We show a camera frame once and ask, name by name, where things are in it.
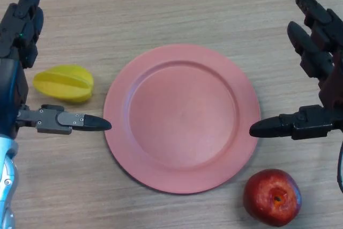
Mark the pink round plate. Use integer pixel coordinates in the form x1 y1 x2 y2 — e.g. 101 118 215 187
103 43 261 195

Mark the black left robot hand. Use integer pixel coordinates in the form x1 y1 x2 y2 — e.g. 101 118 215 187
0 0 113 142

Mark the yellow starfruit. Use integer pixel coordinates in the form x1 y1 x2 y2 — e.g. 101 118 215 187
32 64 94 104

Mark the red apple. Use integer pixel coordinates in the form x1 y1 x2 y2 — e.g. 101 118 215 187
243 169 303 227

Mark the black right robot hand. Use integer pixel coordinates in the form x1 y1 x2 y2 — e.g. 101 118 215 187
249 0 343 141

